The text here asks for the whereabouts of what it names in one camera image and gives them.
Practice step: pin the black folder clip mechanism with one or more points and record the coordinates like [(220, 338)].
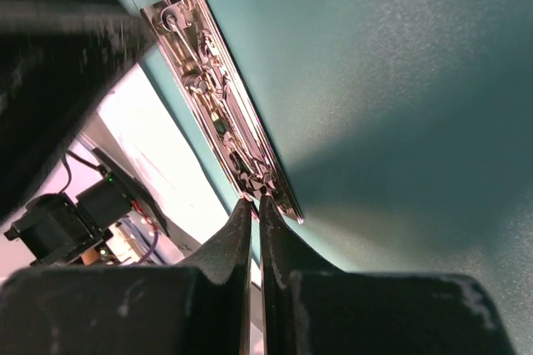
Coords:
[(203, 68)]

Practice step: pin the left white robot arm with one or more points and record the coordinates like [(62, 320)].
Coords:
[(58, 230)]

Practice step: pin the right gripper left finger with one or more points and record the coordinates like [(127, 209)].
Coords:
[(197, 306)]

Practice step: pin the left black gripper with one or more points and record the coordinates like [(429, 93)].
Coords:
[(59, 60)]

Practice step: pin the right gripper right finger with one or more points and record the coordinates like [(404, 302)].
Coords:
[(313, 307)]

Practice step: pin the teal file folder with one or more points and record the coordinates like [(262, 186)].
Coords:
[(404, 126)]

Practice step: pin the white paper sheet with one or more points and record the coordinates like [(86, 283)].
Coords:
[(133, 127)]

